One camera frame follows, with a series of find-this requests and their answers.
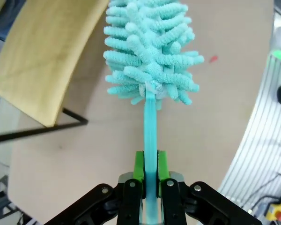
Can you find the wooden two-tier black-frame shelf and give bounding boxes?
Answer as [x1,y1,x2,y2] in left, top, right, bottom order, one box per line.
[0,0,110,144]

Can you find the black floor cables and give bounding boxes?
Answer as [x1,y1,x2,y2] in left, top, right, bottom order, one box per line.
[245,150,281,211]

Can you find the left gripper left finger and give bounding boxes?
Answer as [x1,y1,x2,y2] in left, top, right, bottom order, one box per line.
[46,151,146,225]

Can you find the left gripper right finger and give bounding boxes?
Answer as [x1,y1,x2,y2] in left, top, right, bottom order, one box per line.
[157,150,263,225]

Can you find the yellow emergency stop box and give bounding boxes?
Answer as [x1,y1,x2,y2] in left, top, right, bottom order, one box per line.
[266,203,281,221]

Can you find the teal chenille duster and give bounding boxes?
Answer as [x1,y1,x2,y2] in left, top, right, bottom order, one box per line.
[103,0,205,225]

